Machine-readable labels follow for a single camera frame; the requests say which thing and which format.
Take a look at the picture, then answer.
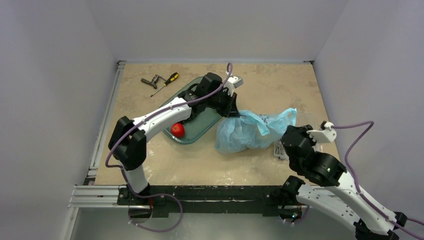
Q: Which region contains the light blue plastic bag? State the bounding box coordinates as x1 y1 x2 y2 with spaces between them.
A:
214 108 298 154

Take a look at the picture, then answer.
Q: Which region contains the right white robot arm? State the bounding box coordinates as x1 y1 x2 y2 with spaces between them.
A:
280 121 408 240

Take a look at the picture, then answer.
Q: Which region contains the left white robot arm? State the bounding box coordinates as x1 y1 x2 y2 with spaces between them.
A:
107 72 243 195

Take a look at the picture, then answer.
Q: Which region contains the red fake apple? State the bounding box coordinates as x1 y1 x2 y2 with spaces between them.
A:
170 122 186 139

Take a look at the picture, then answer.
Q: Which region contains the clear plastic screw box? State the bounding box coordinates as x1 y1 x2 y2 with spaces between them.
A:
273 111 318 161

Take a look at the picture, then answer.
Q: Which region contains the teal plastic tray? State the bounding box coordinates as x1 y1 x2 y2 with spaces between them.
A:
160 76 222 145

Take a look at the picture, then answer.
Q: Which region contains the yellow black screwdriver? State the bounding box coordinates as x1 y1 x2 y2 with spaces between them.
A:
150 72 180 97

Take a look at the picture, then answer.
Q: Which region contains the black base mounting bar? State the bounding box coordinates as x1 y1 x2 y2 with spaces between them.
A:
117 185 303 221

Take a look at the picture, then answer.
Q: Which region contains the grey metal tool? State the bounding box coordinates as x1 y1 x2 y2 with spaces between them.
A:
140 74 166 89

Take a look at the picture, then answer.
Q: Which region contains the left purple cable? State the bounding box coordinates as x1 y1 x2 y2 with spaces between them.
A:
105 62 233 233

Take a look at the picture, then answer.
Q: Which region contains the purple cable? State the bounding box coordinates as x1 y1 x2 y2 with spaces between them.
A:
105 62 233 233
283 120 424 239

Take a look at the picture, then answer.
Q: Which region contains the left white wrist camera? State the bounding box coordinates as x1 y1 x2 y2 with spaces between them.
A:
224 75 244 95

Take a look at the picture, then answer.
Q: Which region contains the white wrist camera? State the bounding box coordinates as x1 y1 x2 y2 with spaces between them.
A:
224 75 244 95
306 121 337 144

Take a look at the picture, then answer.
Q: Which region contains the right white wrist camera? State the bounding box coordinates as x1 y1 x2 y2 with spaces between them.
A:
306 121 337 144

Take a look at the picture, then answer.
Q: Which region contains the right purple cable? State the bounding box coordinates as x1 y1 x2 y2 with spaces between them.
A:
283 120 424 239

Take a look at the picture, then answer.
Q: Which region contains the aluminium frame rail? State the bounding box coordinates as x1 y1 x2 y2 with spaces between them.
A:
68 60 127 209

